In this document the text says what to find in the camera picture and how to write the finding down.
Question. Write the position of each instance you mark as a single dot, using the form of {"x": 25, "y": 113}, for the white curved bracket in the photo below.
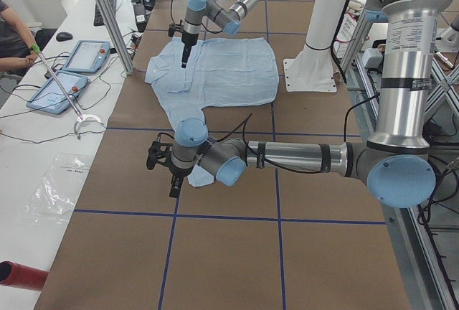
{"x": 84, "y": 120}

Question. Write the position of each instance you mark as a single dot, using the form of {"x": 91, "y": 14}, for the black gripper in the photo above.
{"x": 187, "y": 39}
{"x": 176, "y": 174}

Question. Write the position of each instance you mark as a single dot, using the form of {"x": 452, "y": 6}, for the lower blue teach pendant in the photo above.
{"x": 50, "y": 99}

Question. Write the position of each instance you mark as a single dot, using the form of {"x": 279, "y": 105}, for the aluminium frame post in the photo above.
{"x": 115, "y": 35}

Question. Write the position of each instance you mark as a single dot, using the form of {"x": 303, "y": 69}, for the metal rod green handle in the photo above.
{"x": 35, "y": 48}

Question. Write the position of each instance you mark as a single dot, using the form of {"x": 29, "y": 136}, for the red cylinder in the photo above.
{"x": 20, "y": 276}

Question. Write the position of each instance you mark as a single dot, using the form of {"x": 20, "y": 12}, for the upper blue teach pendant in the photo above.
{"x": 87, "y": 57}

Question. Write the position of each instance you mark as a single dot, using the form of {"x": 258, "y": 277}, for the black computer mouse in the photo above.
{"x": 63, "y": 36}

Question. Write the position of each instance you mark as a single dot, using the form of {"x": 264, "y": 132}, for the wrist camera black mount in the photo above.
{"x": 176, "y": 27}
{"x": 159, "y": 153}

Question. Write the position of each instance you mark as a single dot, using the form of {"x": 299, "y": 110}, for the blue teach pendant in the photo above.
{"x": 87, "y": 57}
{"x": 50, "y": 99}

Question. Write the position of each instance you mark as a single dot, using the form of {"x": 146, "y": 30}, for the light blue button-up shirt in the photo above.
{"x": 220, "y": 73}

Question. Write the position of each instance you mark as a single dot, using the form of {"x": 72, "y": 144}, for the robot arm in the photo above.
{"x": 229, "y": 20}
{"x": 393, "y": 162}

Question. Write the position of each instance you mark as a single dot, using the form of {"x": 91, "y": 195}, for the black box with label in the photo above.
{"x": 140, "y": 16}

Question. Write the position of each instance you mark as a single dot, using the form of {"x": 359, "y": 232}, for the white camera mast pedestal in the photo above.
{"x": 312, "y": 69}

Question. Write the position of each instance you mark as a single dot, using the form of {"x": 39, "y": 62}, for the seated person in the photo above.
{"x": 16, "y": 41}

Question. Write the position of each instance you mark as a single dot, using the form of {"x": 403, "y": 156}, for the clear plastic bag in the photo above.
{"x": 55, "y": 197}

